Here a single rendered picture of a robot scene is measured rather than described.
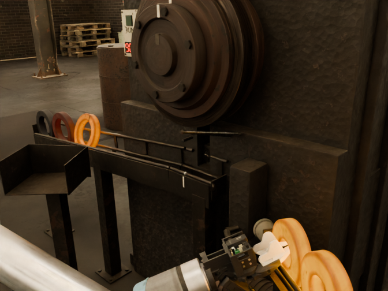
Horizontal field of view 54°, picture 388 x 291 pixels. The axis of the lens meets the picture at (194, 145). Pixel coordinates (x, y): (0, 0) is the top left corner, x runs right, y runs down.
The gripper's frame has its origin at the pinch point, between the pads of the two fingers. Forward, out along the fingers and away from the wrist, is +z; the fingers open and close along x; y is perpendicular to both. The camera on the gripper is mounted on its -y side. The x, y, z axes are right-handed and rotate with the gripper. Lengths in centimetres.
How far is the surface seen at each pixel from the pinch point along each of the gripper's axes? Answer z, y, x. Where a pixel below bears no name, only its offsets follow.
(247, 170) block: 1.7, 8.4, 27.0
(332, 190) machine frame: 19.8, -0.6, 15.0
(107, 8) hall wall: -28, 66, 1157
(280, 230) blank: -0.1, 3.7, 2.7
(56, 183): -63, 9, 75
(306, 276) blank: -0.9, 1.3, -10.9
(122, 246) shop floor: -61, -55, 116
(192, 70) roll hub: -3, 40, 33
